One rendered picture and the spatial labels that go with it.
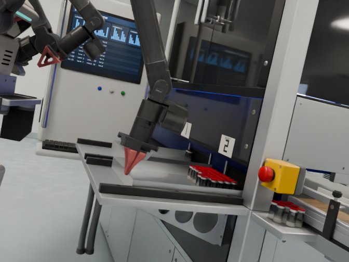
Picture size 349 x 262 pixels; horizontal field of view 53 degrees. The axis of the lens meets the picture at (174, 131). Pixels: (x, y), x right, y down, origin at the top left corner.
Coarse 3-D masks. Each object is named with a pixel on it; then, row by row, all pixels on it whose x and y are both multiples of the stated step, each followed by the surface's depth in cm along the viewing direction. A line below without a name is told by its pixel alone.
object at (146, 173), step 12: (120, 168) 100; (132, 168) 113; (144, 168) 114; (156, 168) 116; (168, 168) 118; (180, 168) 119; (132, 180) 87; (144, 180) 88; (156, 180) 104; (168, 180) 107; (180, 180) 110; (204, 192) 94; (216, 192) 96; (228, 192) 97; (240, 192) 99
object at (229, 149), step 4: (224, 136) 111; (224, 140) 111; (232, 140) 106; (220, 144) 113; (224, 144) 110; (232, 144) 106; (220, 148) 112; (228, 148) 108; (232, 148) 106; (220, 152) 112; (224, 152) 110; (228, 152) 108; (232, 152) 106; (228, 156) 107
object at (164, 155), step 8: (112, 144) 144; (120, 152) 128; (160, 152) 152; (168, 152) 153; (176, 152) 155; (184, 152) 156; (152, 160) 124; (160, 160) 125; (168, 160) 126; (176, 160) 127; (184, 160) 150
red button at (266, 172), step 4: (260, 168) 86; (264, 168) 85; (268, 168) 84; (260, 172) 85; (264, 172) 84; (268, 172) 84; (272, 172) 84; (260, 176) 85; (264, 176) 84; (268, 176) 84; (272, 176) 84; (264, 180) 84; (268, 180) 84
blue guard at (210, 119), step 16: (176, 96) 157; (192, 96) 140; (208, 96) 127; (224, 96) 116; (160, 112) 174; (192, 112) 138; (208, 112) 125; (224, 112) 114; (240, 112) 105; (256, 112) 97; (192, 128) 136; (208, 128) 123; (224, 128) 112; (240, 128) 103; (256, 128) 96; (208, 144) 121; (240, 144) 102
